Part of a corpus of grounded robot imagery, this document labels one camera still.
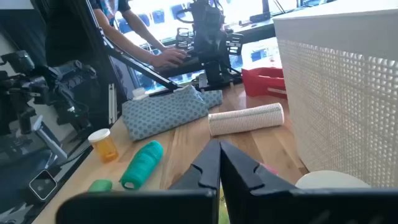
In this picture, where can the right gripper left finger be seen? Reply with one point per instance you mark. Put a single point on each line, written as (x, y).
(192, 205)

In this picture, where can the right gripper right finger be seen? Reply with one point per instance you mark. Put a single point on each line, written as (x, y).
(248, 199)

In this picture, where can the teal bandage roll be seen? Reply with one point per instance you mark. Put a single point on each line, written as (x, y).
(141, 166)

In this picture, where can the beige elastic bandage roll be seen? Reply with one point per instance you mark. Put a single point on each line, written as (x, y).
(245, 119)

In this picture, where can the brown jar white lid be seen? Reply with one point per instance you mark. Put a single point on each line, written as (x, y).
(329, 180)

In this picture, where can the red first aid kit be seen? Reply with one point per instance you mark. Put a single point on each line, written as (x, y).
(264, 82)

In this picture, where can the green bandage roll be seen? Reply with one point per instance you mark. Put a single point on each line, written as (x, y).
(100, 185)

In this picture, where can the blue patterned cloth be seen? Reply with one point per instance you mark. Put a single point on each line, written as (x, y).
(161, 113)

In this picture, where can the white pill bottle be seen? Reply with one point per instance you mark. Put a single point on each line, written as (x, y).
(139, 92)

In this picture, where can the white round cap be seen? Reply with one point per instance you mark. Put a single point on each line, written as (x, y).
(104, 147)

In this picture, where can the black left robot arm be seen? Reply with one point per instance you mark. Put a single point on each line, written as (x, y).
(211, 59)

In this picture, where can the white perforated plastic basket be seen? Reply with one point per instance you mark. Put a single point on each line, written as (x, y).
(342, 93)

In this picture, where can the person's hand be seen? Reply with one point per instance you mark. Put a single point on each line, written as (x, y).
(168, 57)

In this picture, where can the silver aluminium profile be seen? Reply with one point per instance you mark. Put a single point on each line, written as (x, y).
(112, 104)

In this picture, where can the person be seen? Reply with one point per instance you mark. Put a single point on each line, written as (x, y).
(71, 31)

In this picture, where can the black square device white rim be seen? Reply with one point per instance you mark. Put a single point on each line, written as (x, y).
(43, 185)

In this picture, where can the black background machinery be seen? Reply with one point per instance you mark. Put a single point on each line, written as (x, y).
(62, 90)

